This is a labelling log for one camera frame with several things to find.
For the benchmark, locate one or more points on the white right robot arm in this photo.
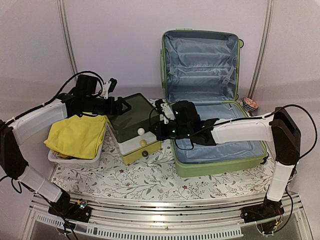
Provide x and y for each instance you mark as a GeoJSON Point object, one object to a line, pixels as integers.
{"type": "Point", "coordinates": [219, 137]}

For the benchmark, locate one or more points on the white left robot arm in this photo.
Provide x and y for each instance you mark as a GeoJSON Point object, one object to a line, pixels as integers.
{"type": "Point", "coordinates": [14, 156]}

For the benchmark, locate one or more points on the drawer cabinet with dark top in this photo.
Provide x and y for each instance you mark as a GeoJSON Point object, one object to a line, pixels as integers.
{"type": "Point", "coordinates": [131, 132]}

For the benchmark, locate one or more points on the aluminium front rail frame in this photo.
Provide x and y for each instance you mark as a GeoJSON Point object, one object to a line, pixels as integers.
{"type": "Point", "coordinates": [130, 219]}

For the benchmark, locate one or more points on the white plastic mesh basket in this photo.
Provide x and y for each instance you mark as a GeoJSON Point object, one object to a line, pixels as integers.
{"type": "Point", "coordinates": [77, 161]}

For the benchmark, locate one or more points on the plain yellow garment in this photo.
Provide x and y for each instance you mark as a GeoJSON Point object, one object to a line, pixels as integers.
{"type": "Point", "coordinates": [76, 135]}

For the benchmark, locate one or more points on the small patterned bowl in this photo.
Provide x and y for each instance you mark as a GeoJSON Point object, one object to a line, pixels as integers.
{"type": "Point", "coordinates": [249, 104]}

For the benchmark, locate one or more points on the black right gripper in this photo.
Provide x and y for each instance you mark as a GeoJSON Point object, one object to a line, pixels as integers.
{"type": "Point", "coordinates": [161, 134]}

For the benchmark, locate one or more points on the green hard-shell suitcase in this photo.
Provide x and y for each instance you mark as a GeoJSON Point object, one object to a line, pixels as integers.
{"type": "Point", "coordinates": [203, 67]}

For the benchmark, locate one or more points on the floral white tablecloth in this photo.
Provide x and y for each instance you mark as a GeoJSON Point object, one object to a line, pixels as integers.
{"type": "Point", "coordinates": [154, 178]}

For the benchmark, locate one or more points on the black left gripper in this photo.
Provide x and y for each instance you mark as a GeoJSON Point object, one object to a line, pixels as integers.
{"type": "Point", "coordinates": [117, 108]}

